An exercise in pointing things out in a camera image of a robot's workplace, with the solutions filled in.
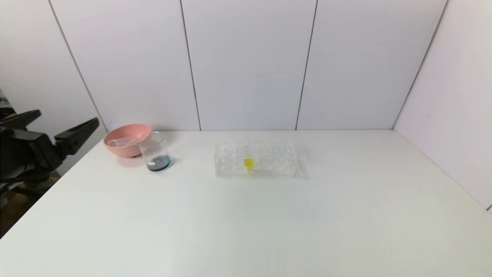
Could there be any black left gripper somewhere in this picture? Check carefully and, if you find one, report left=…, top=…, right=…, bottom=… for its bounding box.
left=0, top=109, right=100, bottom=180

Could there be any test tube with blue pigment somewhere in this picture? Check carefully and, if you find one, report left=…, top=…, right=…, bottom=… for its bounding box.
left=107, top=137, right=135, bottom=149

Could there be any test tube with yellow pigment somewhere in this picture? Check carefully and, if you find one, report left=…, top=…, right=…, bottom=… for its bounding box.
left=243, top=135, right=255, bottom=173

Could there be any clear acrylic test tube rack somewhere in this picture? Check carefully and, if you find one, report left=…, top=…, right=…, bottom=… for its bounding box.
left=214, top=140, right=297, bottom=178

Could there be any pink plastic bowl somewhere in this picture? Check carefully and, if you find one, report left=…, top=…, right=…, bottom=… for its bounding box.
left=103, top=123, right=152, bottom=159

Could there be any clear glass beaker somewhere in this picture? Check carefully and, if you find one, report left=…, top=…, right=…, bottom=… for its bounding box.
left=139, top=131, right=173, bottom=173

